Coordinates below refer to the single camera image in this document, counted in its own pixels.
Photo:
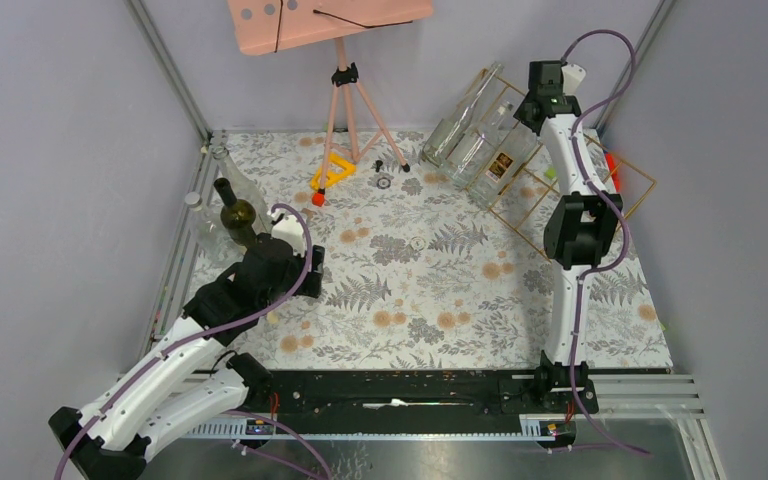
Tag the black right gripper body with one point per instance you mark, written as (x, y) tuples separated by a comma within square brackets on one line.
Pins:
[(521, 111)]

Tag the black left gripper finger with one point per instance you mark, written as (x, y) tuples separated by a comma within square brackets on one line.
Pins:
[(311, 287), (317, 258)]

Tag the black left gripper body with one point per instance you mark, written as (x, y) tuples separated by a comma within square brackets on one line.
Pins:
[(293, 279)]

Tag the clear bottle black cap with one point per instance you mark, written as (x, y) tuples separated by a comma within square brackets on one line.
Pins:
[(499, 170)]

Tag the dark green wine bottle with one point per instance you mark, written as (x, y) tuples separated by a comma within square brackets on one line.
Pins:
[(237, 215)]

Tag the short clear glass bottle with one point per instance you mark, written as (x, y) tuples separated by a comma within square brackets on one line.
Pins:
[(208, 233)]

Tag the frosted champagne bottle dark label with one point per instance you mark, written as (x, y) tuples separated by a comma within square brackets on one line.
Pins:
[(243, 187)]

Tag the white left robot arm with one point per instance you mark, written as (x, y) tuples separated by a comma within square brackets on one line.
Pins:
[(118, 434)]

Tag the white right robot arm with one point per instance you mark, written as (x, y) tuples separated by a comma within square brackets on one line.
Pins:
[(579, 232)]

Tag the red object behind rack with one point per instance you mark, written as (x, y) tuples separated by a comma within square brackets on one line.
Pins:
[(614, 168)]

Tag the clear bottle silver cap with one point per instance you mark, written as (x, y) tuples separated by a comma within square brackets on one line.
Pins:
[(475, 146)]

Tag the tall clear glass bottle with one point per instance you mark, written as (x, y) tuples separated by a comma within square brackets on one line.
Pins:
[(450, 129)]

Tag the floral table cloth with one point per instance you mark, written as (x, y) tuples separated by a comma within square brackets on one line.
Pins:
[(477, 296)]

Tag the pink music stand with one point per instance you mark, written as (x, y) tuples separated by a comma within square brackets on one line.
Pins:
[(266, 27)]

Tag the gold wire wine rack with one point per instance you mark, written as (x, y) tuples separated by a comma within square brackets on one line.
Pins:
[(526, 203)]

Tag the yellow triangle frame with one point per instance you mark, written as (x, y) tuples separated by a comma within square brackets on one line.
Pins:
[(339, 169)]

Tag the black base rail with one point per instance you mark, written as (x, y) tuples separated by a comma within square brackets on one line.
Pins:
[(416, 402)]

